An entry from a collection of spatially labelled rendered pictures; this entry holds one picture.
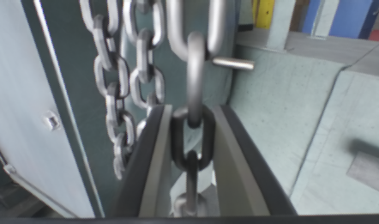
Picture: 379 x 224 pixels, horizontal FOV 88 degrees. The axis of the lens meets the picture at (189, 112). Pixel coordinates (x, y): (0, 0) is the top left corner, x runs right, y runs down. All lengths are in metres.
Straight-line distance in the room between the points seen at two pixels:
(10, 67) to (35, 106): 0.03
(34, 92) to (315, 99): 0.51
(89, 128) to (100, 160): 0.04
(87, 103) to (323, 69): 0.47
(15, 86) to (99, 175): 0.11
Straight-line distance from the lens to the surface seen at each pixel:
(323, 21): 0.88
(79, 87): 0.17
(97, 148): 0.20
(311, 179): 0.59
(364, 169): 0.43
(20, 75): 0.20
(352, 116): 0.49
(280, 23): 0.55
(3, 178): 0.43
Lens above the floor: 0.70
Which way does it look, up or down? 29 degrees down
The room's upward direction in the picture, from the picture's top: 1 degrees clockwise
